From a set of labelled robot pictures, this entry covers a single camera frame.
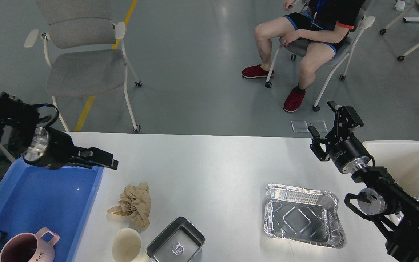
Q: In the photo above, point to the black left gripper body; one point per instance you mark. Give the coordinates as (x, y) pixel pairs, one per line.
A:
(50, 148)

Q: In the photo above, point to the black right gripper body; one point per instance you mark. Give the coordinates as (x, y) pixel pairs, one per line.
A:
(349, 155)

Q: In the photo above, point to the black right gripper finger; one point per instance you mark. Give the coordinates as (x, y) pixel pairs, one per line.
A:
(345, 122)
(321, 147)

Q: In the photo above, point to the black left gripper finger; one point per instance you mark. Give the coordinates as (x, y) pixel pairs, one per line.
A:
(93, 154)
(90, 165)

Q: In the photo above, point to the brown paper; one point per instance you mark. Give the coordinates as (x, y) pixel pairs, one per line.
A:
(135, 203)

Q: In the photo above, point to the aluminium foil tray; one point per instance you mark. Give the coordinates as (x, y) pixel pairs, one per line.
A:
(303, 215)

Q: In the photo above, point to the white paper cup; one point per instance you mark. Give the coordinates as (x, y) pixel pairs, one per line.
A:
(126, 246)

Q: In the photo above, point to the pink plastic mug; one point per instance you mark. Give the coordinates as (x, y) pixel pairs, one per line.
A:
(30, 247)

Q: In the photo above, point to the small steel tray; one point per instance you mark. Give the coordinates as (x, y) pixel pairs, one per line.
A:
(181, 241)

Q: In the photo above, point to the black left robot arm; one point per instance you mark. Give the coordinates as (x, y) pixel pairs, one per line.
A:
(23, 118)

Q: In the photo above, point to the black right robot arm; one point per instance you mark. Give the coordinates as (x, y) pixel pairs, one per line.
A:
(383, 202)

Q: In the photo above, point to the blue plastic tray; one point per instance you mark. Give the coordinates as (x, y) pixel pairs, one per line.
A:
(33, 197)

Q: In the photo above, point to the white plastic bin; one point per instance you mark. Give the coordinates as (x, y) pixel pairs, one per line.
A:
(401, 158)

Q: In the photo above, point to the grey office chair right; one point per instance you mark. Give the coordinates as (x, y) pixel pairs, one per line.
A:
(344, 53)

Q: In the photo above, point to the grey office chair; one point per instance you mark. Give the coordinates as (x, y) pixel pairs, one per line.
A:
(74, 23)
(344, 53)

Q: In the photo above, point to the person in shorts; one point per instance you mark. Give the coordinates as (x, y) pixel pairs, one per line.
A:
(325, 24)

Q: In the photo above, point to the grey office chair left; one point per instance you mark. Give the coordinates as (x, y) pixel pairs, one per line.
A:
(74, 23)

